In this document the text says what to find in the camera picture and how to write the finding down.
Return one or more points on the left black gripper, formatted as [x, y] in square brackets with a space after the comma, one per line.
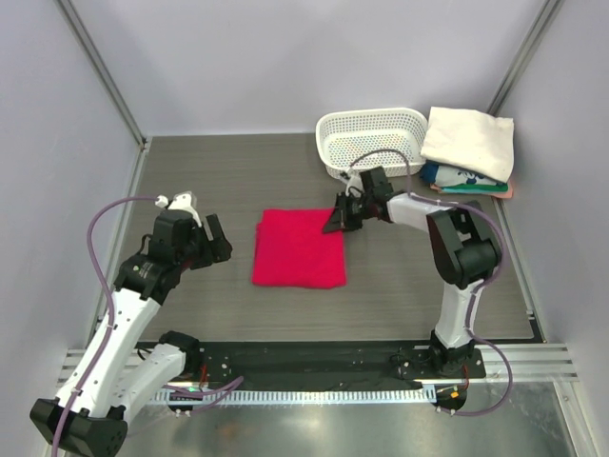
[218, 249]

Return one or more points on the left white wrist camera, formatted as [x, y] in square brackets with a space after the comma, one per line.
[185, 201]

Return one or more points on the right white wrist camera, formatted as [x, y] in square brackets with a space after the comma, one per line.
[353, 182]

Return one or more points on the aluminium rail profile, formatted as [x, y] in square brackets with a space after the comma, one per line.
[530, 363]

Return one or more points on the red t-shirt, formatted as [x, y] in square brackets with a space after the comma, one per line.
[291, 250]

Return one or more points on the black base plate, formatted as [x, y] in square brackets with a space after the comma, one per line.
[413, 358]

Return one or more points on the white slotted cable duct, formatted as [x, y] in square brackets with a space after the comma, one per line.
[242, 398]

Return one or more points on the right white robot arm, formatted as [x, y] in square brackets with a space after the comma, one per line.
[465, 248]

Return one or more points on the folded blue white t-shirt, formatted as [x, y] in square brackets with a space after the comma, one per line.
[445, 176]

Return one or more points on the folded green t-shirt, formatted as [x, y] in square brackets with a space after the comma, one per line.
[475, 188]

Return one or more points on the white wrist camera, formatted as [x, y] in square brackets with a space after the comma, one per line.
[185, 201]
[353, 182]

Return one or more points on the white plastic basket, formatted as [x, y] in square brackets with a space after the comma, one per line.
[367, 138]

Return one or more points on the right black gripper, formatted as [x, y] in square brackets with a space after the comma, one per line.
[341, 215]

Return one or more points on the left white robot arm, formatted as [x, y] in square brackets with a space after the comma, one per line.
[91, 412]

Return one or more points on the folded pink t-shirt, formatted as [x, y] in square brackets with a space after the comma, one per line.
[499, 196]

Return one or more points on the folded cream t-shirt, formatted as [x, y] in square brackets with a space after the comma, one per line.
[472, 140]

